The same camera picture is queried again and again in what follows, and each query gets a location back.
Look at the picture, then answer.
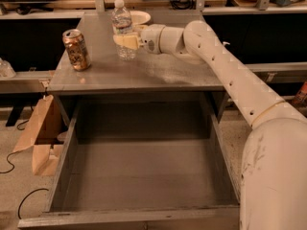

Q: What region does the black cable on floor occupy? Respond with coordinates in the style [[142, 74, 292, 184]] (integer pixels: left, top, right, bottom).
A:
[[0, 120, 50, 219]]

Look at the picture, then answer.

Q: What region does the white bowl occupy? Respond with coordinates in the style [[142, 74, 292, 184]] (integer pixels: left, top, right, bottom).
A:
[[130, 11, 151, 25]]

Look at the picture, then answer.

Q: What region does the orange bottle on floor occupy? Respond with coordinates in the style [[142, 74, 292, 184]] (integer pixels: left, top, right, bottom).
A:
[[292, 81, 307, 106]]

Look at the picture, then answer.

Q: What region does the open grey top drawer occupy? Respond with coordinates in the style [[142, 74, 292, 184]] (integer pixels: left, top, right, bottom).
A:
[[18, 93, 240, 230]]

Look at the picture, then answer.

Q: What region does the clear plastic container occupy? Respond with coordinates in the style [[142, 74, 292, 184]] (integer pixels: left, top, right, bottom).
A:
[[0, 58, 16, 79]]

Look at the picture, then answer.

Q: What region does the grey cabinet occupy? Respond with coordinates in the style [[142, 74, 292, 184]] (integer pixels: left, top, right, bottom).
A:
[[48, 11, 227, 121]]

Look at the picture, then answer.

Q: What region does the clear plastic water bottle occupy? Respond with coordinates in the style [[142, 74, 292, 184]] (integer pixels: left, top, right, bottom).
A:
[[111, 0, 136, 60]]

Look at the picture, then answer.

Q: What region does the cardboard box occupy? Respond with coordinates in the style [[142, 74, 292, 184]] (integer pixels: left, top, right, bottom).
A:
[[13, 95, 63, 176]]

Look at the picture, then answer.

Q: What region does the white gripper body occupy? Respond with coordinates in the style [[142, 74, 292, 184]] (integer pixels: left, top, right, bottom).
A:
[[141, 24, 165, 54]]

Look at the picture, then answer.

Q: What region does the gold soda can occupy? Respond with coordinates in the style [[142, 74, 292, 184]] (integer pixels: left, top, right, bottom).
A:
[[62, 29, 91, 71]]

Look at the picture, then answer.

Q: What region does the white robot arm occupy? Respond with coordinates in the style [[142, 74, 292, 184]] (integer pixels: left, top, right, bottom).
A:
[[113, 20, 307, 230]]

